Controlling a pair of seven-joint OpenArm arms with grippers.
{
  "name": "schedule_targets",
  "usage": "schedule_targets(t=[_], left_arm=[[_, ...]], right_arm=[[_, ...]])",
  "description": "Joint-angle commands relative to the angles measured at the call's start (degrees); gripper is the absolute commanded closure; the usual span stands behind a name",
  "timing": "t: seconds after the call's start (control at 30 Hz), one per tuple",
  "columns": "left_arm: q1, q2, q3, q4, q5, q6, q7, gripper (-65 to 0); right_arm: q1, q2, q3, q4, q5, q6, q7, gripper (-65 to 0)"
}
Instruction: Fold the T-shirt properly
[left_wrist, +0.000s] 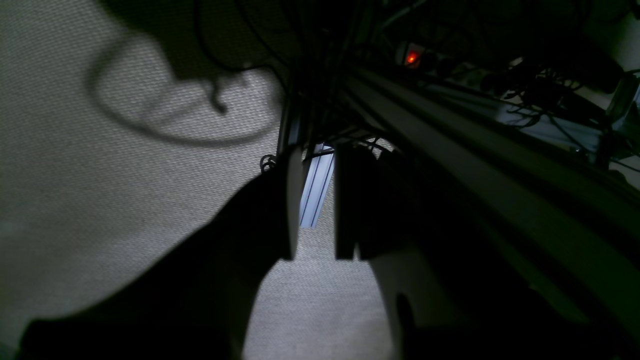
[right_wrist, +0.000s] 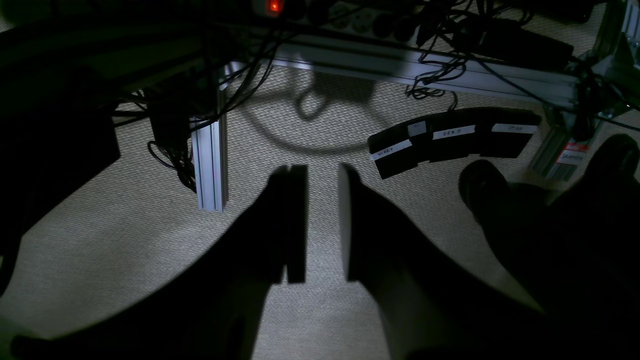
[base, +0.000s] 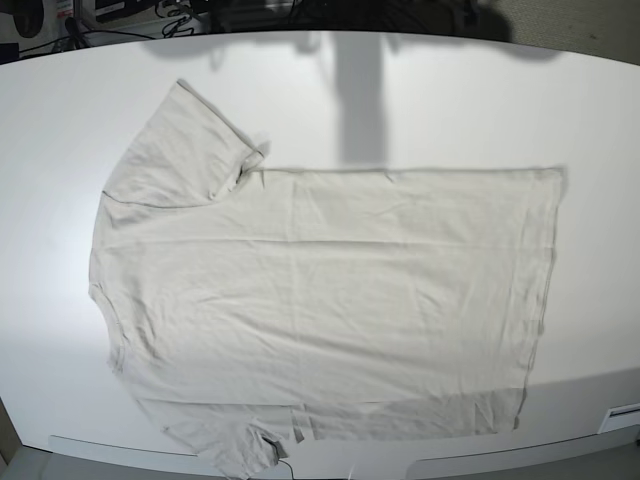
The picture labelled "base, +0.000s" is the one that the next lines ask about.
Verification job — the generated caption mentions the black cables behind table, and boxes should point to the black cables behind table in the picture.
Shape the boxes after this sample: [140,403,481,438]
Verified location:
[29,0,211,54]

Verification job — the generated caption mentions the black round object top-left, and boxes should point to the black round object top-left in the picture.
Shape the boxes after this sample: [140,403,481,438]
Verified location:
[12,0,44,38]

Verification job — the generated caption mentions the light grey T-shirt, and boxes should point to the light grey T-shirt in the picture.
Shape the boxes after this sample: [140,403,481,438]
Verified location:
[89,83,565,479]

